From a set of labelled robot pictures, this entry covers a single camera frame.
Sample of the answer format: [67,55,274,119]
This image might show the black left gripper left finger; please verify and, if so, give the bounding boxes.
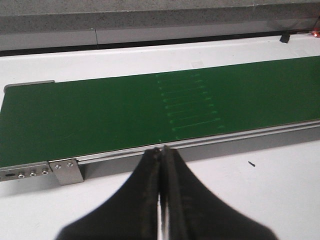
[57,148,161,240]

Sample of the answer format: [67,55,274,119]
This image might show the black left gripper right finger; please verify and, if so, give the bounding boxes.
[161,146,277,240]

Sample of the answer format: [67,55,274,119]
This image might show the green conveyor belt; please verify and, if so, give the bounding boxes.
[0,56,320,167]

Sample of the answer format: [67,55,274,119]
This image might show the small black block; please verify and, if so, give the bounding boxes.
[279,32,291,44]

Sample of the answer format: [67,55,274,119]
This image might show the grey rear conveyor panel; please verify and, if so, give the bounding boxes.
[0,18,316,51]

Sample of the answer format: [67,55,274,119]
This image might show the aluminium conveyor side rail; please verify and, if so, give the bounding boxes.
[77,120,320,179]

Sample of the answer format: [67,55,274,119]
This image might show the metal conveyor start bracket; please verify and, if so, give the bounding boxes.
[0,158,84,186]

